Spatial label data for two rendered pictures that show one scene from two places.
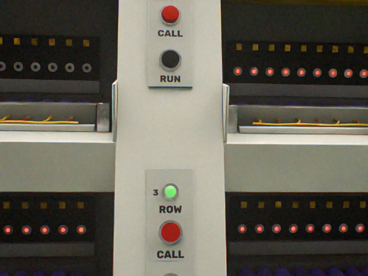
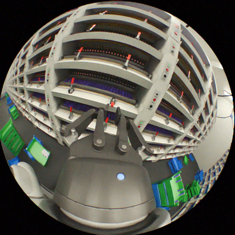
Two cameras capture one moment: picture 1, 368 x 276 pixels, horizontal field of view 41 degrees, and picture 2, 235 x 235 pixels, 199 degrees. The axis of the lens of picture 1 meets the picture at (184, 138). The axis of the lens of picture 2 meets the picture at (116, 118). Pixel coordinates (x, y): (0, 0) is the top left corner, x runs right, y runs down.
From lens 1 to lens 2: 0.31 m
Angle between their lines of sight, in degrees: 43
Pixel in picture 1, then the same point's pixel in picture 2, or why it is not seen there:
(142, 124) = (142, 113)
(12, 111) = (123, 98)
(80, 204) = not seen: hidden behind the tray
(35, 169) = (125, 113)
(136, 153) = (140, 116)
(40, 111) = (127, 100)
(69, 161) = (131, 114)
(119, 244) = not seen: hidden behind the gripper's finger
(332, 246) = not seen: hidden behind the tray
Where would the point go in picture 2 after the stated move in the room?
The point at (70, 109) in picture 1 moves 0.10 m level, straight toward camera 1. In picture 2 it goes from (132, 101) to (138, 109)
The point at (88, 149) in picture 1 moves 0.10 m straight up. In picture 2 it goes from (134, 113) to (142, 98)
